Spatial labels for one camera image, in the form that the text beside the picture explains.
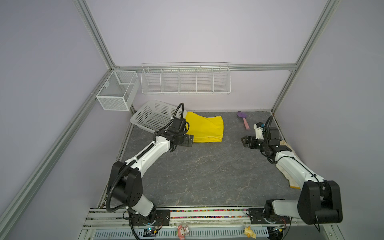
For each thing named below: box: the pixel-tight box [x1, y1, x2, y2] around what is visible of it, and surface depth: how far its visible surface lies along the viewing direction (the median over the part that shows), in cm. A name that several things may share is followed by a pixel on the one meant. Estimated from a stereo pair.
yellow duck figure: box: [243, 226, 257, 239], surface depth 68 cm
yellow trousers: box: [185, 111, 224, 143], surface depth 111 cm
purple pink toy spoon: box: [237, 111, 250, 131], surface depth 118 cm
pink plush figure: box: [177, 225, 190, 240], surface depth 69 cm
